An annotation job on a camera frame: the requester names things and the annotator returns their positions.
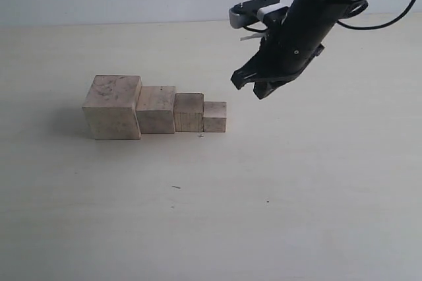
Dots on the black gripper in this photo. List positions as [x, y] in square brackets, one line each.
[290, 50]

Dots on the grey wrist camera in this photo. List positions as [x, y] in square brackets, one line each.
[268, 12]

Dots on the third largest wooden cube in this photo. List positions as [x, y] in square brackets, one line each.
[188, 112]

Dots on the smallest wooden cube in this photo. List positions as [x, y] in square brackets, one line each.
[214, 117]

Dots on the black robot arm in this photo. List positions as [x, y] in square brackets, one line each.
[348, 9]

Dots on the second largest wooden cube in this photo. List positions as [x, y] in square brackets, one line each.
[154, 109]

